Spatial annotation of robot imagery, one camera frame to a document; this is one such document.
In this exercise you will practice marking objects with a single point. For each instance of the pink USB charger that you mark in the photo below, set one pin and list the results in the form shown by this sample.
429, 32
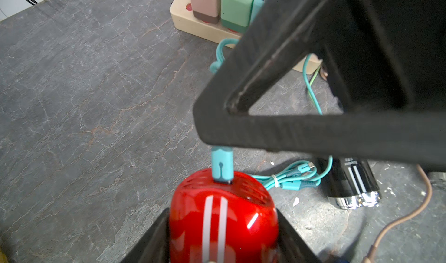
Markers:
207, 10

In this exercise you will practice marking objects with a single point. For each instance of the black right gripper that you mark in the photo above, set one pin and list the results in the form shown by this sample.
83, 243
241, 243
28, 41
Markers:
384, 55

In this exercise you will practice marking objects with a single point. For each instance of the teal USB charger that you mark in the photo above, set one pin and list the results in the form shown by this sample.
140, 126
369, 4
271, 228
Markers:
257, 5

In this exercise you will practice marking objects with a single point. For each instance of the beige power strip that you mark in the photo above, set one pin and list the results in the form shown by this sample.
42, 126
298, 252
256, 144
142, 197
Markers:
185, 21

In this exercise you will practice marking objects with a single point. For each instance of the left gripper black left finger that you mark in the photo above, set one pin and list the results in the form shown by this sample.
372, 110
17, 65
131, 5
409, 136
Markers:
153, 246

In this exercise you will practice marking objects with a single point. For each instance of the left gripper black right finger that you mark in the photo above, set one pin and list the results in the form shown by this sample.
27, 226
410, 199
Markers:
291, 247

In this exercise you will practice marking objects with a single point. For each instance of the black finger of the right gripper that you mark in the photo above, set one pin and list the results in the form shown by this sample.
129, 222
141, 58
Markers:
281, 35

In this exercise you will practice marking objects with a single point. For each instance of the green USB charger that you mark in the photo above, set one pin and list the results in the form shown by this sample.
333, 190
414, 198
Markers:
236, 14

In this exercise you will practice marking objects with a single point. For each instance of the black electric shaver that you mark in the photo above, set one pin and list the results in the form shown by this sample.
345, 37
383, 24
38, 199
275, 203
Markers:
351, 184

